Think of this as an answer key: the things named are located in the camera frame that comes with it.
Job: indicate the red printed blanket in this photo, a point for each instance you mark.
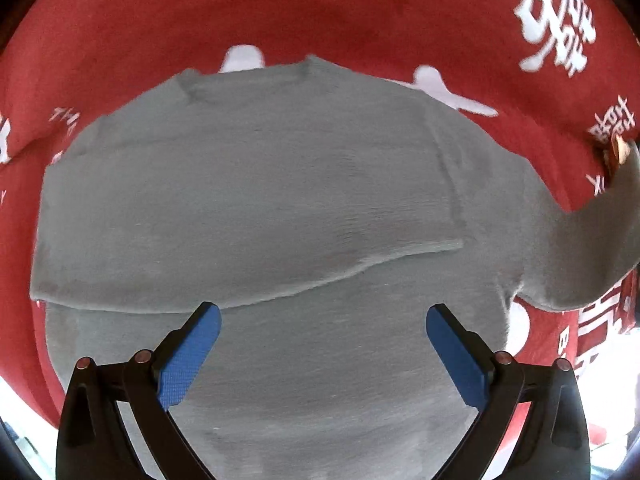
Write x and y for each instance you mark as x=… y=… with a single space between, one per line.
x=350 y=15

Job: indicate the grey knit sweater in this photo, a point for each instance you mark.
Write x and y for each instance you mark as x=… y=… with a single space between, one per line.
x=280 y=200

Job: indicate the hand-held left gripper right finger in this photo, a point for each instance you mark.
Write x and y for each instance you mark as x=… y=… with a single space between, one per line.
x=456 y=360

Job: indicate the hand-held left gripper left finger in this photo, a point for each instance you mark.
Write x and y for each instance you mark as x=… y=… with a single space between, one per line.
x=189 y=357

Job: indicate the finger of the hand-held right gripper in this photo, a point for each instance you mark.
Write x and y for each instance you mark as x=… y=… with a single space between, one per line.
x=618 y=152

